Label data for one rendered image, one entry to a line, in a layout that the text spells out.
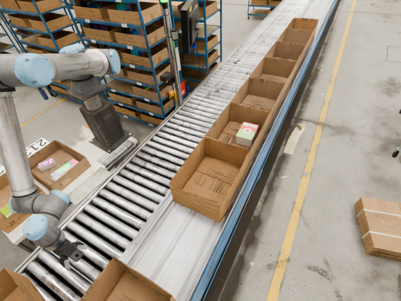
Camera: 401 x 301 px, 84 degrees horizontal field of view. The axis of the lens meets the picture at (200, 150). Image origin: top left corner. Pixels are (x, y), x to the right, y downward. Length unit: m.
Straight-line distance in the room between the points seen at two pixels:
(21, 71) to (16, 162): 0.38
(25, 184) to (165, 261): 0.70
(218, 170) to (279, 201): 1.11
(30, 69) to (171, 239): 0.91
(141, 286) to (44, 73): 0.94
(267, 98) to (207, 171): 0.90
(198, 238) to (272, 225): 1.16
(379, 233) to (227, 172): 1.44
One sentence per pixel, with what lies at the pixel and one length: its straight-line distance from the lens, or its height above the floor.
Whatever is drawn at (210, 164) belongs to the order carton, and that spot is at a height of 0.89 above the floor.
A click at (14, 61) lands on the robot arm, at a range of 1.05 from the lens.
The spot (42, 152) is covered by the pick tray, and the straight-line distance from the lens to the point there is 2.07.
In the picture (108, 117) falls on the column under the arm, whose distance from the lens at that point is 1.79.
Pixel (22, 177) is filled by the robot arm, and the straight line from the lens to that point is 1.22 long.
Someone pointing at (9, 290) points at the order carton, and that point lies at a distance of 1.58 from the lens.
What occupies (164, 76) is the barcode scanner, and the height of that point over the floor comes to 1.09.
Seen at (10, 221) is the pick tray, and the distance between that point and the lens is 1.76.
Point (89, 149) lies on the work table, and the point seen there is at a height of 0.75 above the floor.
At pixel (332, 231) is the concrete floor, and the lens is 2.37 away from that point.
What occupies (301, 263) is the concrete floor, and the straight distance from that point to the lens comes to 2.16.
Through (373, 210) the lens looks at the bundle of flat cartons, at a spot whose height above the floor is 0.13.
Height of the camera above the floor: 1.97
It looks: 46 degrees down
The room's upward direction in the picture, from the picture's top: 6 degrees counter-clockwise
